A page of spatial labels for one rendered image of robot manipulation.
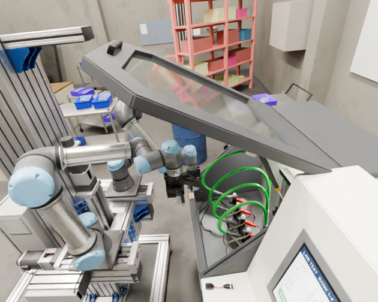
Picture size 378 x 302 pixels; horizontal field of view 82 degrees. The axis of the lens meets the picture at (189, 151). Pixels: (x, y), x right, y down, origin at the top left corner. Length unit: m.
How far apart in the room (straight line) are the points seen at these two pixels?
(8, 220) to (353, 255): 1.50
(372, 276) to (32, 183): 0.90
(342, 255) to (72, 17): 9.23
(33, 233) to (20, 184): 0.78
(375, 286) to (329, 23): 3.21
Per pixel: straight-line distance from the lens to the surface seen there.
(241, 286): 1.18
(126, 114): 1.24
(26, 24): 10.18
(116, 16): 8.81
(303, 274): 0.83
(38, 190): 0.82
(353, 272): 0.69
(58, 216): 0.92
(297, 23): 4.38
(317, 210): 0.74
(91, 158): 0.94
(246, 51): 6.44
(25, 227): 1.54
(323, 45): 3.60
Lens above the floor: 2.04
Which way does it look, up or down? 33 degrees down
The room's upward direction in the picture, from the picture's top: 6 degrees counter-clockwise
